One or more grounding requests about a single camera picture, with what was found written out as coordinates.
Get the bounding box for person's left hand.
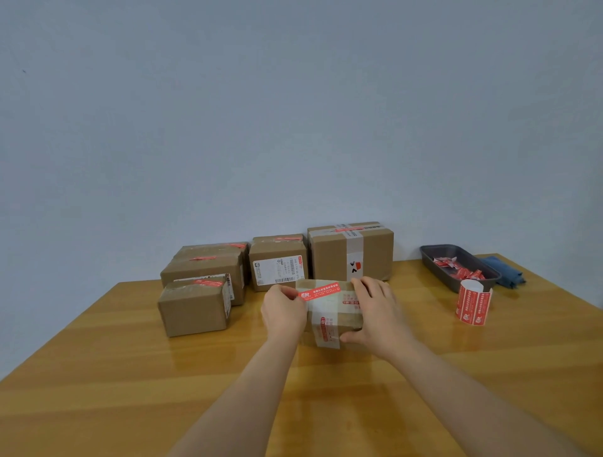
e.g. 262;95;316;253
260;284;308;347

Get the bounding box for person's right hand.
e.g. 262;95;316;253
339;276;416;363

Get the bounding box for taped small cardboard box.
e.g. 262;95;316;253
296;280;364;350

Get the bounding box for red sticker label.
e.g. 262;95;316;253
300;282;342;302

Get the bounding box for person's right forearm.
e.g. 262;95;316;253
387;340;589;457

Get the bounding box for person's left forearm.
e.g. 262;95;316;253
167;340;300;457

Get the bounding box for cardboard box white shipping label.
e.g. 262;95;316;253
249;234;309;293

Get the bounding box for large cardboard box white tape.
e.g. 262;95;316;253
307;222;395;282

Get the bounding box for cardboard box with side label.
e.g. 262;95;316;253
160;255;246;307

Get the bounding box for flat cardboard box red sticker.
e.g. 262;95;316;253
173;242;251;285

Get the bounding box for small plain cardboard box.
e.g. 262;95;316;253
157;277;232;338

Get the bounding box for dark grey metal tray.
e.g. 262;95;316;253
420;244;502;294

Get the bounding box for roll of red stickers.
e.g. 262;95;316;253
455;279;493;326

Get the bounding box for pile of red sticker scraps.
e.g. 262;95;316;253
433;256;486;282

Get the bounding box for blue folded cloth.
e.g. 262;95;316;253
481;255;527;289

